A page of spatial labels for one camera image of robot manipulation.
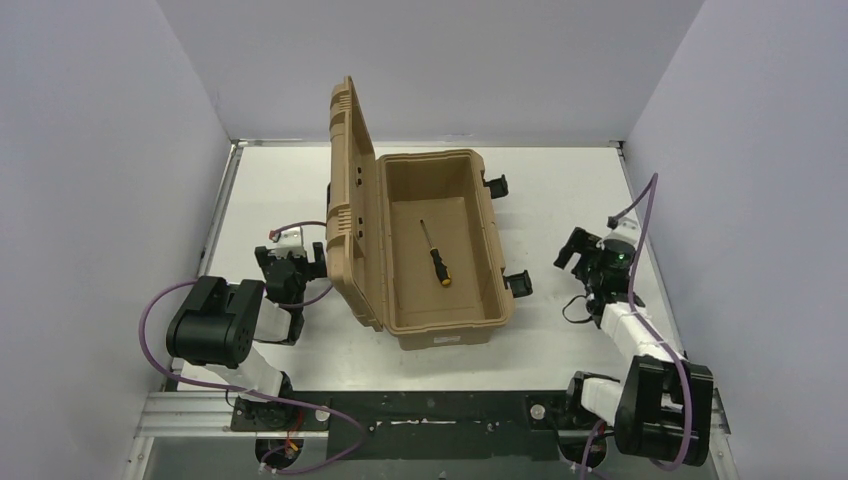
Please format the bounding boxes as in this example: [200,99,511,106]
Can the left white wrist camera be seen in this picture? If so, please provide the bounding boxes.
[268,227,307,259]

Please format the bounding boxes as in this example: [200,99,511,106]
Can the tan plastic toolbox bin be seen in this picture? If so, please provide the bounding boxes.
[326,77,518,350]

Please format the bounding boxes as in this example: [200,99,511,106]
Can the front black toolbox latch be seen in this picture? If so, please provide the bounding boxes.
[503,270,533,298]

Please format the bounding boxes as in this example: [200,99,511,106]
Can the black toolbox latch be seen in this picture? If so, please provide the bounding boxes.
[503,270,533,298]
[483,174,509,200]

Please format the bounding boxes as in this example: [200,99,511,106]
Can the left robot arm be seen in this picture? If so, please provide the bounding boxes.
[166,242,327,431]

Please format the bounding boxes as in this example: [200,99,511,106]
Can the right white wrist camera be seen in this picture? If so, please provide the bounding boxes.
[601,216,642,249]

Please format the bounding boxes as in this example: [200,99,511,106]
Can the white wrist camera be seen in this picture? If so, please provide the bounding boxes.
[268,227,307,259]
[601,216,642,249]

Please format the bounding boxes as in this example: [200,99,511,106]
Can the black yellow handled screwdriver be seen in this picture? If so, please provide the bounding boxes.
[419,219,452,287]

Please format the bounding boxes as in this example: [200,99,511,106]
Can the aluminium frame rail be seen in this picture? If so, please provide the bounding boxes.
[135,390,333,440]

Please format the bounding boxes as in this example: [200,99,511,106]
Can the rear black toolbox latch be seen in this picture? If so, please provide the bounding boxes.
[483,174,509,200]

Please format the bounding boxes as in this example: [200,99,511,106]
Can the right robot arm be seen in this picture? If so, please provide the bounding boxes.
[554,221,714,466]

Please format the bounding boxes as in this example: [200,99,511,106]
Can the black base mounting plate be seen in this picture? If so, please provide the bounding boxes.
[230,390,597,461]

